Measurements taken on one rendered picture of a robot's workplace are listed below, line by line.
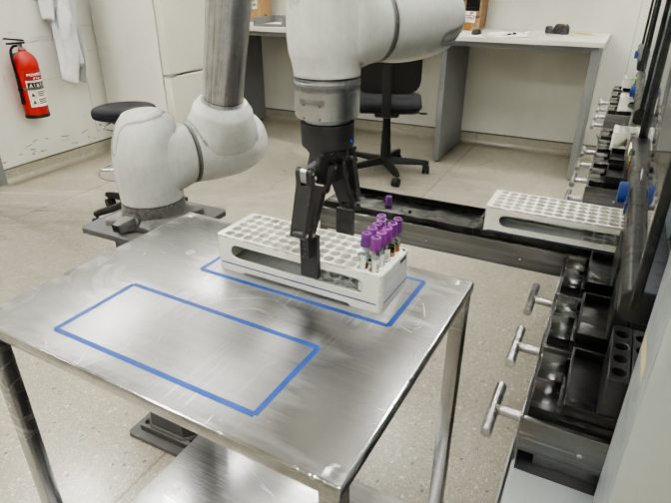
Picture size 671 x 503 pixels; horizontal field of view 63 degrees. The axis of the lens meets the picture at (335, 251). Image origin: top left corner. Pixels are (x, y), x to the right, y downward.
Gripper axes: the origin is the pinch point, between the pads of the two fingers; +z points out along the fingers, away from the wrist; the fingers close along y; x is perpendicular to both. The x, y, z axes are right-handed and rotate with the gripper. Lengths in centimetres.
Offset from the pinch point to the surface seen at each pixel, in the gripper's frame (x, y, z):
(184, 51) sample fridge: -261, -245, 11
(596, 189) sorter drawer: 33, -72, 8
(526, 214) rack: 23.5, -32.8, 1.4
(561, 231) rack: 29, -41, 7
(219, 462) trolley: -28, 2, 60
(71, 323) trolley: -25.5, 28.2, 5.5
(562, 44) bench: -14, -317, 0
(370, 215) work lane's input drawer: -7.4, -31.0, 7.3
